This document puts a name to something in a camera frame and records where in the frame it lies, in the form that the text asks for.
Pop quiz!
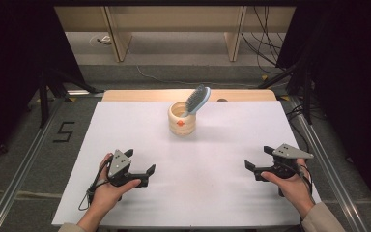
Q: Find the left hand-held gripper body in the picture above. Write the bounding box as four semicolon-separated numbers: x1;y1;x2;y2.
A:
106;149;150;189

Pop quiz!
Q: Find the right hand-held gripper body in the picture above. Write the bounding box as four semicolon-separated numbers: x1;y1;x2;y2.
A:
253;143;315;198

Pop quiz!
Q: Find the cream ringed holder cup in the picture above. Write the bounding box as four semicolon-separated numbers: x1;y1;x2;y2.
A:
168;101;197;136

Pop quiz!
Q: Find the light blue hairbrush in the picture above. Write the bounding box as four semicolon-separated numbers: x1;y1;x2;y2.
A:
181;84;212;118

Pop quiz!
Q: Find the person's left hand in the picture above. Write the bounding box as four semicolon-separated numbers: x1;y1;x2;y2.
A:
88;153;142;218

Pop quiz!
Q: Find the person's right hand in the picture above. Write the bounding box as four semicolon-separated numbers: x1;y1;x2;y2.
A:
260;158;316;220

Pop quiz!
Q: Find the white table board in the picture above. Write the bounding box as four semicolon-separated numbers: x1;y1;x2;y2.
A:
51;101;323;228

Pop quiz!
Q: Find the black metal stand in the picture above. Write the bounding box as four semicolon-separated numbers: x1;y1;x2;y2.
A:
38;68;106;130
256;60;314;126

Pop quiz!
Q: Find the wooden table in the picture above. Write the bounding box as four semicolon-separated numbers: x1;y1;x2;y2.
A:
101;89;277;102

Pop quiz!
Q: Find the black curtain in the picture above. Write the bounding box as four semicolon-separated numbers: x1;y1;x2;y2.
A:
0;0;85;169
275;0;371;212

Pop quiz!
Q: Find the round floor socket with plug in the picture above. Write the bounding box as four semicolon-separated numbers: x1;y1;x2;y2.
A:
89;33;113;46

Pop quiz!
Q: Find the light wooden desk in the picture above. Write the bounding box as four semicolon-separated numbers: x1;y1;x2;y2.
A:
53;5;297;63

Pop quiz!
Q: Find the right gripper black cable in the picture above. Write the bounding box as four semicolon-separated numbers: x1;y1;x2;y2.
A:
294;162;314;223

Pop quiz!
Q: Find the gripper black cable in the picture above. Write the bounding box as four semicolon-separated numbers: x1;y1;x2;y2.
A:
294;162;314;223
77;154;114;212

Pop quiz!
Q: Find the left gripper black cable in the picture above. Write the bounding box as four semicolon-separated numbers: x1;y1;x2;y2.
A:
77;154;114;212

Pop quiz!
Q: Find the aluminium floor rail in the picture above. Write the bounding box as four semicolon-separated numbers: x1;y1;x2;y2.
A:
0;96;66;232
285;96;371;232

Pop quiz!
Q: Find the bundle of black hanging cables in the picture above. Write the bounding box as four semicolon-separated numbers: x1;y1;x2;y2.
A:
241;6;288;75

